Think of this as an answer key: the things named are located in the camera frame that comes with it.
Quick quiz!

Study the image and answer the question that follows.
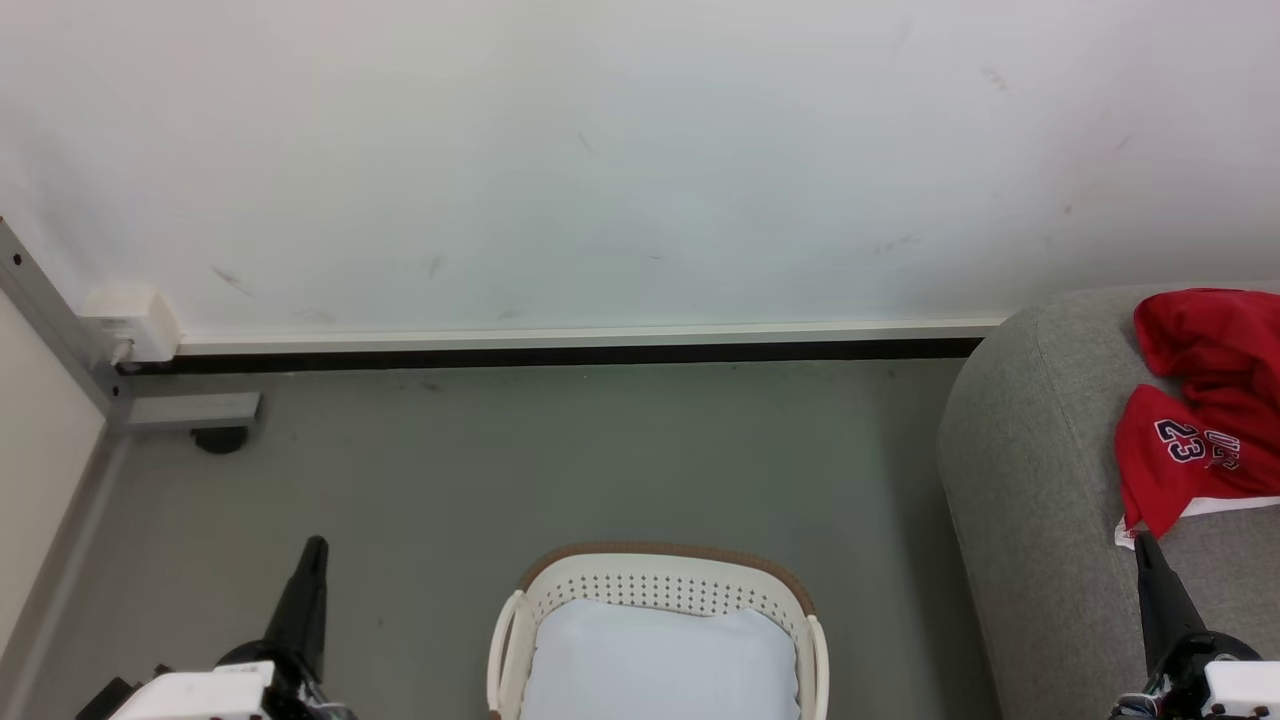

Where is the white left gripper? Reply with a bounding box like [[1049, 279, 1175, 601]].
[[76, 537, 336, 720]]

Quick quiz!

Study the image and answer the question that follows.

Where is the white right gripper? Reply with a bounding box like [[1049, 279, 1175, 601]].
[[1112, 533, 1280, 720]]

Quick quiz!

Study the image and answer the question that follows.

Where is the red jersey with white trim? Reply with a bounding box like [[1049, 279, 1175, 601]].
[[1115, 288, 1280, 551]]

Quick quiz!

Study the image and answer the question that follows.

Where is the white plastic laundry basket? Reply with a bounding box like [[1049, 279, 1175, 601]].
[[487, 543, 831, 720]]

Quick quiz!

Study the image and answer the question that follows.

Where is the white cloth in basket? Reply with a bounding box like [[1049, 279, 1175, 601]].
[[520, 598, 803, 720]]

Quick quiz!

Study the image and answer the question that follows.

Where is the grey fabric sofa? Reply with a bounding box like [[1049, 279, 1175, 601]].
[[937, 283, 1280, 720]]

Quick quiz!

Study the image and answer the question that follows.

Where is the beige partition panel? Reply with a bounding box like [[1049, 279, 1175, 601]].
[[0, 290, 108, 656]]

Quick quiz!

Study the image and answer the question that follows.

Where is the white wall socket box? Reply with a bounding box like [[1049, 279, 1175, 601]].
[[80, 285, 182, 367]]

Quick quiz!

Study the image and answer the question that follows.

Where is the black wall base strip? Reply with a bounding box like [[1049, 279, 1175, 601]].
[[118, 339, 986, 377]]

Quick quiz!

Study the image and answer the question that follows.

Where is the white wall trim rail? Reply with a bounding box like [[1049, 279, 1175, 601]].
[[176, 317, 1011, 357]]

